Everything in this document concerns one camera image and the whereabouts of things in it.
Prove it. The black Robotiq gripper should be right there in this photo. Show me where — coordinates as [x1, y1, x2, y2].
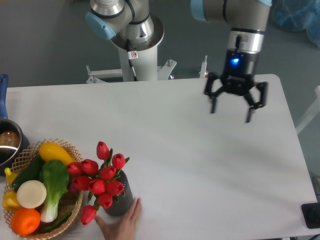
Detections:
[203, 48, 269, 124]

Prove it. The red tulip bouquet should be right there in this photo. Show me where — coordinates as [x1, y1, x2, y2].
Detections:
[66, 141, 129, 225]

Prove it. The dark grey ribbed vase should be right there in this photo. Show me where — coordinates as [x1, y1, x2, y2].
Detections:
[104, 170, 133, 217]

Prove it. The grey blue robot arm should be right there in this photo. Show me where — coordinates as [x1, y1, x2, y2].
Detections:
[85, 0, 272, 117]

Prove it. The person's hand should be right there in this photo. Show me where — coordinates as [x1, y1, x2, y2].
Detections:
[95, 197, 142, 240]

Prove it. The blue plastic bag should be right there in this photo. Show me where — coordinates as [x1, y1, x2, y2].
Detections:
[271, 0, 320, 47]

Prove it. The black device at edge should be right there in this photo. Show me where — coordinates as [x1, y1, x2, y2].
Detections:
[301, 202, 320, 229]

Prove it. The purple red onion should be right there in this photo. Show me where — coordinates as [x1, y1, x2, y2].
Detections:
[67, 175, 78, 194]

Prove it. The yellow squash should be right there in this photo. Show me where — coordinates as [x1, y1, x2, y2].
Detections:
[38, 142, 76, 166]

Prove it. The green bok choy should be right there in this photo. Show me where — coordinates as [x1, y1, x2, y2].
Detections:
[39, 159, 69, 223]

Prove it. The woven wicker basket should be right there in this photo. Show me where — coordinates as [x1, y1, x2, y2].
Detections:
[10, 138, 84, 240]

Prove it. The dark green cucumber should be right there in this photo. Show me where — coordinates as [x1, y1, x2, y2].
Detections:
[11, 155, 45, 192]

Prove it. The white round radish slice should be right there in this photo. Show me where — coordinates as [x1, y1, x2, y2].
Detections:
[16, 180, 47, 209]

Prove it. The small yellow pepper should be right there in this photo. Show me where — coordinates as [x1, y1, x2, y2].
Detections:
[4, 167, 18, 186]

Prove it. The orange fruit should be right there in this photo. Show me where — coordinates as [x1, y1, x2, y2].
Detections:
[10, 208, 41, 236]

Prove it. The yellow bell pepper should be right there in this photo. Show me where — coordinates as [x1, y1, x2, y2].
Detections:
[2, 189, 22, 212]

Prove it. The white frame at right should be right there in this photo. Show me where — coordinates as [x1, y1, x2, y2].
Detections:
[295, 85, 320, 135]

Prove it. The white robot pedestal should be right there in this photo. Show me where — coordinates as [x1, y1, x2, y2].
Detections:
[85, 13, 210, 84]

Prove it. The blue handled saucepan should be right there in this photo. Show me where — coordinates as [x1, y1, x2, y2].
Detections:
[0, 74, 30, 176]

